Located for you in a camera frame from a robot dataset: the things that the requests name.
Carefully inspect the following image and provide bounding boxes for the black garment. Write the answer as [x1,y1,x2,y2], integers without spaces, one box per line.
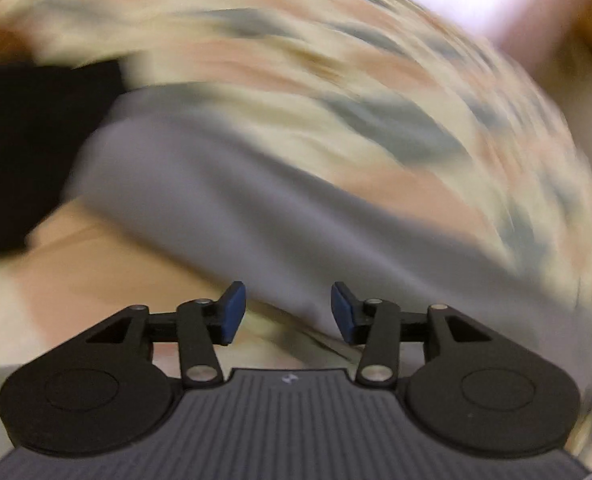
[0,60,125,254]

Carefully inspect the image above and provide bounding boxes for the checkered patchwork bed quilt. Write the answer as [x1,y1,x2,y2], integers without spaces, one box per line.
[0,0,592,461]

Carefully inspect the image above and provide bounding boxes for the grey sweatshirt garment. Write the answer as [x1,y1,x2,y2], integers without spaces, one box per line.
[67,84,592,378]

